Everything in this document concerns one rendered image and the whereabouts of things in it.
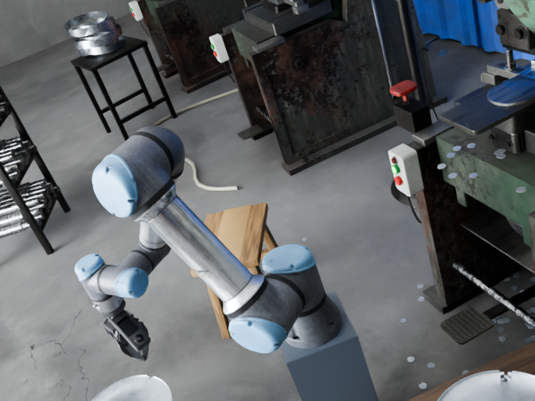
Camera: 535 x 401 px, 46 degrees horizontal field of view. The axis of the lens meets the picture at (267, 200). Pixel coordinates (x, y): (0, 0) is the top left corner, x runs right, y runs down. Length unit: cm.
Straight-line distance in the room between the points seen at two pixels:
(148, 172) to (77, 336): 153
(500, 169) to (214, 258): 73
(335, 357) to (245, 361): 72
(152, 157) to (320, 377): 67
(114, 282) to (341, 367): 59
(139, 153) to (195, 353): 119
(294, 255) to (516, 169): 57
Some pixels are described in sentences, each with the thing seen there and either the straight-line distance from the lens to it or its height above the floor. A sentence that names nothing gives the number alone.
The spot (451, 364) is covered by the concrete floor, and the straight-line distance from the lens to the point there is 203.
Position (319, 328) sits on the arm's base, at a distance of 151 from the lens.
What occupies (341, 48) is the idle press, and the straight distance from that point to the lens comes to 311.
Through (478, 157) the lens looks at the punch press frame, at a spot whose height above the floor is 65.
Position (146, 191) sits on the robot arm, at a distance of 128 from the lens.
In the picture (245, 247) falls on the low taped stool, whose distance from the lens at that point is 214.
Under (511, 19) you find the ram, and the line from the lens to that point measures 159.
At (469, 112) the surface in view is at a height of 78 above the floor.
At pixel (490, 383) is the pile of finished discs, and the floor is 39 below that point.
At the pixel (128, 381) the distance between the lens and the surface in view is 201.
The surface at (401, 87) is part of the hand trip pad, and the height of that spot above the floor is 76.
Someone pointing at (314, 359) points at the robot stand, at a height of 43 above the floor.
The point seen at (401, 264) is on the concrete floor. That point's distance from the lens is 239.
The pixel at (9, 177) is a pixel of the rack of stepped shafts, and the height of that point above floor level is 45.
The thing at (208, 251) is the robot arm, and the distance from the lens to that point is 131.
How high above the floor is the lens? 152
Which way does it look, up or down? 31 degrees down
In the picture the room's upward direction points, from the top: 20 degrees counter-clockwise
